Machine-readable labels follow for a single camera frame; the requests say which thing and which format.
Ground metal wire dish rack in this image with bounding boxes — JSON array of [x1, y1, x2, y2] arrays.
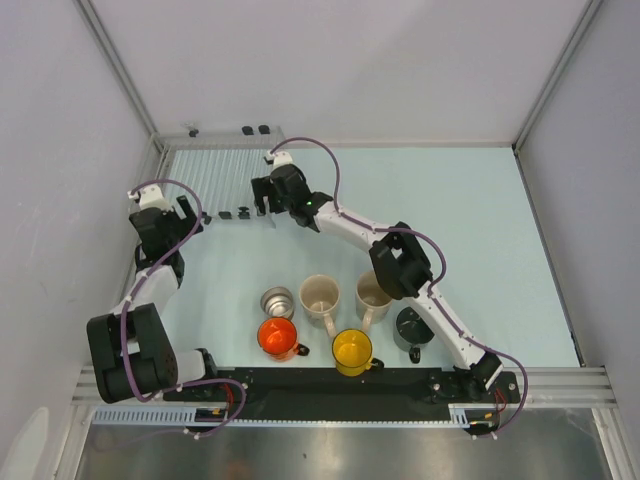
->
[[159, 124, 284, 223]]

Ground beige mug coral print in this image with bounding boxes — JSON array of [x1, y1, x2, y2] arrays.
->
[[299, 274, 341, 339]]

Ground beige mug blue print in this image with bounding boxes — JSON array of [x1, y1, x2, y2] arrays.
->
[[355, 270, 393, 333]]

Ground yellow mug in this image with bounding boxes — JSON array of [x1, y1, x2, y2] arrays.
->
[[331, 329, 384, 377]]

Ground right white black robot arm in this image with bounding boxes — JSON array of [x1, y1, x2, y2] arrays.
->
[[251, 164, 503, 401]]

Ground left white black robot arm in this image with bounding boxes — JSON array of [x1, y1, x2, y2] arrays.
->
[[86, 196, 221, 404]]

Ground small steel cup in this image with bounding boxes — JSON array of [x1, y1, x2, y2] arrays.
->
[[260, 286, 295, 320]]

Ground orange mug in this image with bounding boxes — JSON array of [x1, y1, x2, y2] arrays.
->
[[257, 317, 310, 362]]

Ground dark green mug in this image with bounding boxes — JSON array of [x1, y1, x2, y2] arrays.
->
[[393, 307, 435, 364]]

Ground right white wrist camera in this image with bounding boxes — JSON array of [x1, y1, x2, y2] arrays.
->
[[263, 151, 294, 171]]

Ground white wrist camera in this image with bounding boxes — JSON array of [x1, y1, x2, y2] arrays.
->
[[127, 184, 171, 211], [263, 151, 294, 171]]

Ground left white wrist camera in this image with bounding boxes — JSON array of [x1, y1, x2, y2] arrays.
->
[[127, 184, 171, 211]]

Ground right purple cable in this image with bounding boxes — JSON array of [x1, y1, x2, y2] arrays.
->
[[267, 136, 530, 441]]

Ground grey slotted cable duct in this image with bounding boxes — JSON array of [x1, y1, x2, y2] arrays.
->
[[92, 404, 474, 429]]

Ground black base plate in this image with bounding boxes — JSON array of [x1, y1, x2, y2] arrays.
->
[[163, 367, 521, 423]]

